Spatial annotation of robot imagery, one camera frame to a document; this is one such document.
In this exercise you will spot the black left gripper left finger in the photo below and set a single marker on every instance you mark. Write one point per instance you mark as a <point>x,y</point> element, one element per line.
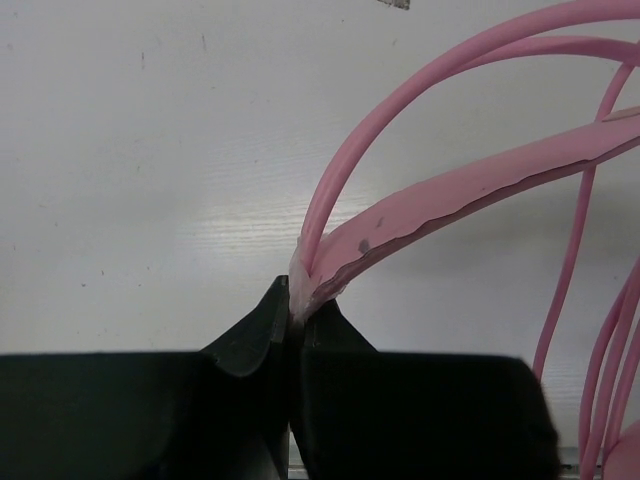
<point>216,413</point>

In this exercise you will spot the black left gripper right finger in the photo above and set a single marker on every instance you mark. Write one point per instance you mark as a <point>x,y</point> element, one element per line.
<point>361,413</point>

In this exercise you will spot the pink headphones with cable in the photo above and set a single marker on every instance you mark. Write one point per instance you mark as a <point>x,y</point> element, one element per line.
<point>325,262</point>

